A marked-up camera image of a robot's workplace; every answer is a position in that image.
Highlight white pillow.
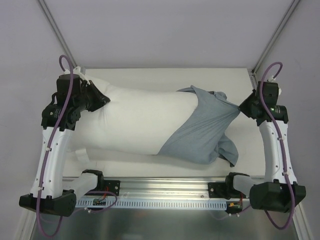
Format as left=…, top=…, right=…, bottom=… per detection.
left=70, top=77, right=198, bottom=155

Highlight grey striped pillowcase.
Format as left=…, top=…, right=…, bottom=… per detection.
left=158, top=85, right=240, bottom=167

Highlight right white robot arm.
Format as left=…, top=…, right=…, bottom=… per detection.
left=224, top=82, right=306, bottom=213

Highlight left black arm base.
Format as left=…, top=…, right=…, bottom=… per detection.
left=82, top=169, right=121, bottom=196

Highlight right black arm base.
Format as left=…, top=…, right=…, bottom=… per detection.
left=207, top=172, right=249, bottom=200

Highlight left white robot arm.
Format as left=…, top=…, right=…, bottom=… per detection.
left=18, top=74, right=110, bottom=217

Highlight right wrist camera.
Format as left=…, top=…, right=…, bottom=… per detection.
left=267, top=75, right=282, bottom=96

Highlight right aluminium frame post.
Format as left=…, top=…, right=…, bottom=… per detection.
left=251, top=0, right=301, bottom=75

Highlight aluminium frame post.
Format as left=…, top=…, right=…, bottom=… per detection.
left=251, top=0, right=301, bottom=75
left=36, top=0, right=77, bottom=67

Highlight left aluminium frame post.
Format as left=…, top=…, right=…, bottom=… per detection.
left=36, top=0, right=77, bottom=67

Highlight white slotted cable duct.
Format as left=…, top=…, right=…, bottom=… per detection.
left=75, top=197, right=227, bottom=211

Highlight aluminium mounting rail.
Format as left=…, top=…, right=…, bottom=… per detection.
left=106, top=177, right=225, bottom=200

